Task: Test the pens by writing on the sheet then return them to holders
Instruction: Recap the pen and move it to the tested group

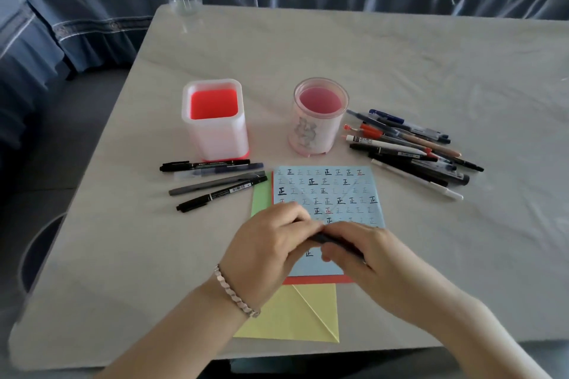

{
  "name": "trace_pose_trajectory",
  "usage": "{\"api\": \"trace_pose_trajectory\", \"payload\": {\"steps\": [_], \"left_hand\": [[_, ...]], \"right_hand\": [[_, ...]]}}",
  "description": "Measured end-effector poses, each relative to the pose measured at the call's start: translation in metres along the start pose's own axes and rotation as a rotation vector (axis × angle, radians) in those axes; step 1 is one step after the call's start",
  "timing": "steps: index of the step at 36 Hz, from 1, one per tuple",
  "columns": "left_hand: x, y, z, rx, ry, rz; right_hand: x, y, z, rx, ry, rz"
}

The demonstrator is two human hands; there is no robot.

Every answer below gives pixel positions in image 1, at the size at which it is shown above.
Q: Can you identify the square white red pen holder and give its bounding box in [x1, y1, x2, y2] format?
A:
[181, 78, 250, 163]

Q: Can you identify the long grey pen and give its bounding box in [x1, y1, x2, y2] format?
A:
[168, 171, 267, 197]

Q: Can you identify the pile of assorted pens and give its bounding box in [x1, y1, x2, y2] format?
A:
[343, 108, 485, 202]

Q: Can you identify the yellow paper sheet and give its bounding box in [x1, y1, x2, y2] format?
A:
[233, 283, 340, 344]

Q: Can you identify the dark navy gel pen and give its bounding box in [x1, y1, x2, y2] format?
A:
[173, 163, 264, 181]

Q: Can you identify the person's left forearm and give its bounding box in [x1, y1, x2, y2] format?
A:
[95, 278, 261, 379]

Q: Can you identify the round pink pen holder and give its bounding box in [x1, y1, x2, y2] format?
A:
[287, 77, 350, 156]

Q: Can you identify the red paper sheet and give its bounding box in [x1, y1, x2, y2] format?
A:
[271, 172, 354, 285]

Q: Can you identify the black marker with barcode label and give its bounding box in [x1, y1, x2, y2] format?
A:
[175, 175, 269, 214]

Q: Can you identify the person's right hand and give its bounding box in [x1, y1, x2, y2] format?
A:
[321, 221, 450, 326]

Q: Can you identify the blue paper with writing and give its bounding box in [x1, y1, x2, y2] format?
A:
[271, 165, 386, 277]

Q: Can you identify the black marker pen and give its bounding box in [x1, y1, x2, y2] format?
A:
[159, 159, 251, 172]

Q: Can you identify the translucent blue ballpoint pen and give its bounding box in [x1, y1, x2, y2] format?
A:
[311, 232, 366, 261]

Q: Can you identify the green paper sheet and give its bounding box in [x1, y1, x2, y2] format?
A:
[250, 176, 274, 217]

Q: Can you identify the silver link bracelet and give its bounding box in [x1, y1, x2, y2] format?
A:
[213, 264, 262, 319]

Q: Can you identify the person's left hand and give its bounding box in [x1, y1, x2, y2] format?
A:
[220, 201, 325, 311]

